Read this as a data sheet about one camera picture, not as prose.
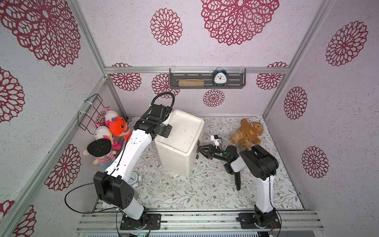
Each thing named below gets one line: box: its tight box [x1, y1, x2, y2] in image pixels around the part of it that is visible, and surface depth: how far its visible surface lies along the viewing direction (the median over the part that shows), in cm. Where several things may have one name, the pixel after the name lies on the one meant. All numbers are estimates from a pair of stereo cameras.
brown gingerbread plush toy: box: [229, 118, 265, 151], surface depth 105 cm
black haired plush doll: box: [82, 138, 117, 168], surface depth 78 cm
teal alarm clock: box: [212, 67, 228, 87], surface depth 92 cm
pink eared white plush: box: [105, 108, 119, 126], surface depth 97 cm
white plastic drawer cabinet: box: [154, 109, 205, 178], surface depth 81 cm
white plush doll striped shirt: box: [94, 125, 122, 158], surface depth 87 cm
